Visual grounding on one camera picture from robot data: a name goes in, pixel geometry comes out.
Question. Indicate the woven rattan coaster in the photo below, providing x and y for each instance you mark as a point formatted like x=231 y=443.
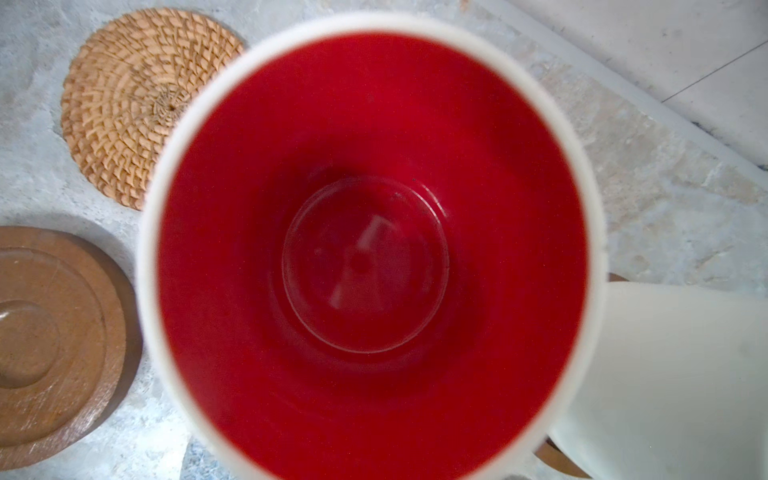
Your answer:
x=127 y=88

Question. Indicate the grey felt round coaster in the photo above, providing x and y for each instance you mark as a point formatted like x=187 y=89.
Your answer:
x=199 y=464

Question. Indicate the brown wooden coaster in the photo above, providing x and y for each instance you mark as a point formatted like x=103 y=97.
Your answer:
x=553 y=457
x=70 y=341

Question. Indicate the white mug red inside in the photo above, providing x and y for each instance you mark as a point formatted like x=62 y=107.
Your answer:
x=373 y=248

